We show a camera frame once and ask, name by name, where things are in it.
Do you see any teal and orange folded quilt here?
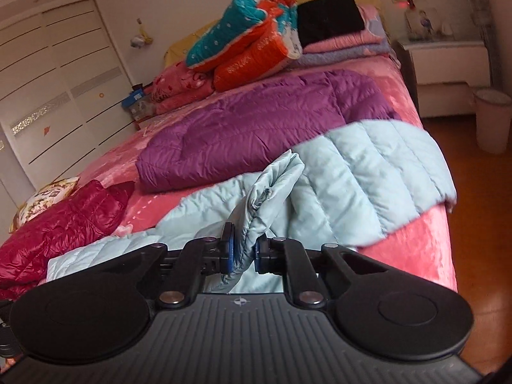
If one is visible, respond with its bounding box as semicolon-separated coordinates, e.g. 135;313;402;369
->
186;0;302;92

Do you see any pink bed with blanket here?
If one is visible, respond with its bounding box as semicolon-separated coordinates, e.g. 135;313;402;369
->
0;54;459;369

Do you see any white nightstand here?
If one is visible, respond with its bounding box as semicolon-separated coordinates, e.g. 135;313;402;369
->
394;39;497;118

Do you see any white wardrobe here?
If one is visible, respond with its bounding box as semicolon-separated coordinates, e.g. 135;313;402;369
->
0;0;134;209

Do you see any red down jacket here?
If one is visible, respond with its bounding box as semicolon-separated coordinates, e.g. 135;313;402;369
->
0;179;137;289

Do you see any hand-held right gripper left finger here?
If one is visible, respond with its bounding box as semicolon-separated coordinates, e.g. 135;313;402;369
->
86;222;236;309

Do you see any photo frame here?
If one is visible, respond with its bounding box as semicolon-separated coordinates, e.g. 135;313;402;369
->
406;8;436;41

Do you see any pink printed folded quilt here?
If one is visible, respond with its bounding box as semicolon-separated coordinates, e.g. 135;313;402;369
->
150;63;217;115

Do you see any black folded cloth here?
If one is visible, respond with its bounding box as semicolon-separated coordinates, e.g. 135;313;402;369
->
296;0;366;48

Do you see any small hanging toy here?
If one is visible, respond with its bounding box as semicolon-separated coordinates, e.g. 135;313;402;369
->
130;18;153;49

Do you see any white waste bin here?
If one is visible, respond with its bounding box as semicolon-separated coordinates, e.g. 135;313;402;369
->
472;88;512;155

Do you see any lavender folded blanket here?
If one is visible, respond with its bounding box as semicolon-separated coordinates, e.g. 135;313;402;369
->
286;40;395;68

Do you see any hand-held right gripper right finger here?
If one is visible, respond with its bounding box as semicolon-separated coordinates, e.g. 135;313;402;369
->
254;235;390;308

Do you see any pink folded blanket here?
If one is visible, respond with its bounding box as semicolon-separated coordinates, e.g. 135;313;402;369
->
300;4;390;54

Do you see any blue box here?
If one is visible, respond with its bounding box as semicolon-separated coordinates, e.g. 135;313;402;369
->
122;91;149;108

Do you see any purple down jacket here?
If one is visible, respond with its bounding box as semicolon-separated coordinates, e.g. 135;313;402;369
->
136;69;403;193

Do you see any light blue down jacket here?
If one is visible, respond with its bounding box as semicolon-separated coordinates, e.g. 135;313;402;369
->
46;119;459;294

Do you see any floral cushion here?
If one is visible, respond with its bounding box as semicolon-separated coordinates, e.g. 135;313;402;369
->
9;177;81;233

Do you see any grey curtain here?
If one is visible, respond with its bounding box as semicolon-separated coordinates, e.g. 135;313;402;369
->
460;0;507;89

